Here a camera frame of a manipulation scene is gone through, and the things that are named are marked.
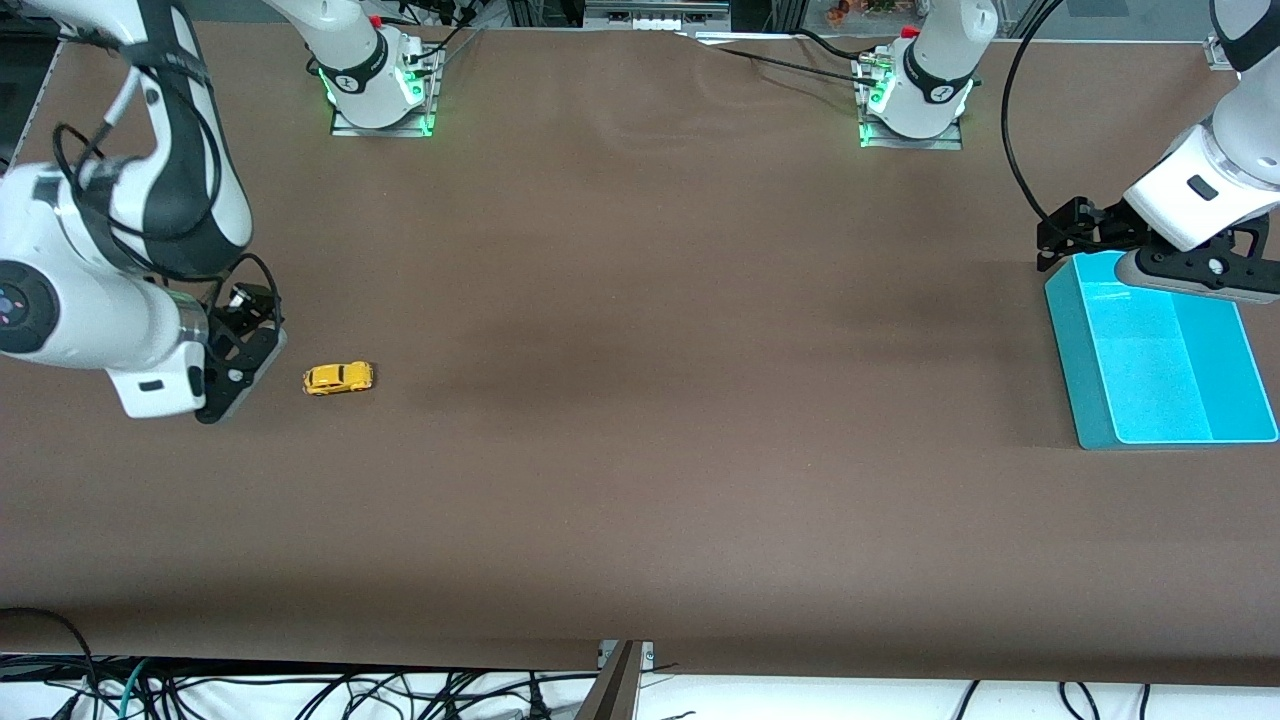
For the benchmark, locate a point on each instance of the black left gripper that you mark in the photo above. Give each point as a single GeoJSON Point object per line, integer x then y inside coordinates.
{"type": "Point", "coordinates": [1098, 228]}

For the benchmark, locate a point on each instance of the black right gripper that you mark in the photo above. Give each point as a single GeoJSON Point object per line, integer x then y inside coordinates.
{"type": "Point", "coordinates": [226, 322]}

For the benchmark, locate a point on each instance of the yellow beetle toy car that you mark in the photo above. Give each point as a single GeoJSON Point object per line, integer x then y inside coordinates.
{"type": "Point", "coordinates": [338, 378]}

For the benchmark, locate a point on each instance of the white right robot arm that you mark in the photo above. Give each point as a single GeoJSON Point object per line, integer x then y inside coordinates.
{"type": "Point", "coordinates": [90, 310]}

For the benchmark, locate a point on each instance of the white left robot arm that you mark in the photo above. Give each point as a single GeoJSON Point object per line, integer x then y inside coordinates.
{"type": "Point", "coordinates": [935, 60]}

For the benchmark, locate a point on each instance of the teal plastic bin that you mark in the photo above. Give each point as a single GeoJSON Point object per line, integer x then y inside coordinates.
{"type": "Point", "coordinates": [1160, 380]}

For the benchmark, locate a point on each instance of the orange background objects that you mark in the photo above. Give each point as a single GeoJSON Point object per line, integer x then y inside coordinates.
{"type": "Point", "coordinates": [865, 8]}

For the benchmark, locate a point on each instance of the brown table cover sheet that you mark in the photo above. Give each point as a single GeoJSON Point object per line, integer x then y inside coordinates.
{"type": "Point", "coordinates": [640, 450]}

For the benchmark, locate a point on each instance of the grey power strip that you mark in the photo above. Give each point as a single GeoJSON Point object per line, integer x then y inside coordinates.
{"type": "Point", "coordinates": [655, 15]}

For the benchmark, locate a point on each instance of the dark metal bar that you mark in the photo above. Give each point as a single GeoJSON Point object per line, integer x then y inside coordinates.
{"type": "Point", "coordinates": [610, 695]}

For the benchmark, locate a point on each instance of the silver corner bracket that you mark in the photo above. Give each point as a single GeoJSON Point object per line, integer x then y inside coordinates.
{"type": "Point", "coordinates": [1220, 52]}

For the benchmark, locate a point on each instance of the silver aluminium frame extrusion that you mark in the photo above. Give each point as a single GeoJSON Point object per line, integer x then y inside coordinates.
{"type": "Point", "coordinates": [1030, 15]}

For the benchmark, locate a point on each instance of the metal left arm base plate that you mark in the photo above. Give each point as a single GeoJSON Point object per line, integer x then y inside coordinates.
{"type": "Point", "coordinates": [880, 142]}

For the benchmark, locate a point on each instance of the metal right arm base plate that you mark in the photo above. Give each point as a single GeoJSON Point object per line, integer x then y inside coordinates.
{"type": "Point", "coordinates": [345, 128]}

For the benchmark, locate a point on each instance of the metal table edge bracket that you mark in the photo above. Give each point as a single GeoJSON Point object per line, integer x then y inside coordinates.
{"type": "Point", "coordinates": [648, 655]}

